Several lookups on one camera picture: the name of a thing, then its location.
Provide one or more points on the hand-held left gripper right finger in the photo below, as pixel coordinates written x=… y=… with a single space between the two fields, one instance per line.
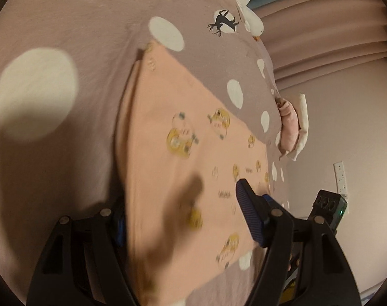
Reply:
x=249 y=213

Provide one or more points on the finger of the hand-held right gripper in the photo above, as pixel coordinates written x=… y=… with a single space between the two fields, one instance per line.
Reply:
x=270 y=200

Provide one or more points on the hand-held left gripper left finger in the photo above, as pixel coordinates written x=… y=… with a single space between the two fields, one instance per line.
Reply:
x=118 y=231

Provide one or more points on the pink cartoon print shirt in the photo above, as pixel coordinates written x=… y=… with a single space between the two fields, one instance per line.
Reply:
x=168 y=108

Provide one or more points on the folded pink cloth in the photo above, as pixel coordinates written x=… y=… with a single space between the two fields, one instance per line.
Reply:
x=290 y=124

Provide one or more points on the folded white cloth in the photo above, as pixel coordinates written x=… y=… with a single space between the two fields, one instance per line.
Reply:
x=303 y=111

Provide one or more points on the pink curtain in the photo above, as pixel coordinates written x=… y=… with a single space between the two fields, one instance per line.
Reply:
x=324 y=38

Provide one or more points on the white goose plush toy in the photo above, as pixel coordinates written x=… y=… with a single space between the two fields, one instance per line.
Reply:
x=252 y=22

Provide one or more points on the mauve polka dot blanket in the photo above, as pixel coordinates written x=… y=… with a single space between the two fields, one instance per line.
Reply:
x=69 y=12

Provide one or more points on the white wall socket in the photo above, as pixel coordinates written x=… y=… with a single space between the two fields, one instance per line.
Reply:
x=340 y=178

